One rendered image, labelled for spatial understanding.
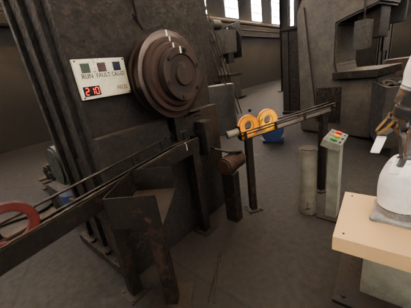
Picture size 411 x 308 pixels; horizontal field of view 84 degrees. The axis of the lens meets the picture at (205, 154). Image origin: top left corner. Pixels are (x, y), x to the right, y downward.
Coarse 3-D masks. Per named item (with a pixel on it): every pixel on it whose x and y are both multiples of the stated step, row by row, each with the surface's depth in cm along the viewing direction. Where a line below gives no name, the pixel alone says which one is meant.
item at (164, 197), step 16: (128, 176) 105; (144, 176) 108; (160, 176) 107; (112, 192) 90; (128, 192) 104; (144, 192) 109; (160, 192) 106; (112, 208) 85; (128, 208) 84; (144, 208) 83; (160, 208) 95; (112, 224) 87; (128, 224) 86; (144, 224) 86; (160, 224) 85; (160, 240) 103; (160, 256) 107; (160, 272) 110; (160, 288) 127; (176, 288) 117; (192, 288) 124; (160, 304) 118; (176, 304) 117
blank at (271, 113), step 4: (260, 112) 165; (264, 112) 164; (268, 112) 165; (272, 112) 166; (260, 116) 164; (264, 116) 165; (272, 116) 166; (276, 116) 167; (260, 120) 165; (272, 120) 167; (276, 120) 168; (260, 124) 166; (264, 124) 167; (272, 124) 168; (268, 128) 169
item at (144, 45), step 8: (160, 32) 119; (168, 32) 123; (144, 40) 113; (152, 40) 116; (184, 40) 132; (136, 48) 116; (144, 48) 113; (192, 48) 137; (136, 56) 114; (144, 56) 113; (136, 64) 112; (136, 72) 114; (136, 80) 116; (144, 80) 115; (136, 88) 118; (144, 88) 115; (200, 88) 147; (144, 96) 116; (152, 104) 120; (192, 104) 143; (160, 112) 125; (168, 112) 129; (176, 112) 134; (184, 112) 139
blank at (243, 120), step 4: (244, 116) 162; (248, 116) 161; (252, 116) 162; (240, 120) 161; (244, 120) 162; (248, 120) 162; (252, 120) 163; (256, 120) 164; (240, 124) 162; (244, 124) 162; (252, 124) 166; (256, 124) 165; (240, 128) 163; (244, 128) 163; (252, 128) 165; (248, 132) 165
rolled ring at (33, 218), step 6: (0, 204) 80; (6, 204) 81; (12, 204) 82; (18, 204) 83; (24, 204) 85; (0, 210) 80; (6, 210) 81; (12, 210) 82; (18, 210) 83; (24, 210) 85; (30, 210) 86; (36, 210) 88; (30, 216) 86; (36, 216) 88; (30, 222) 87; (36, 222) 88; (30, 228) 87
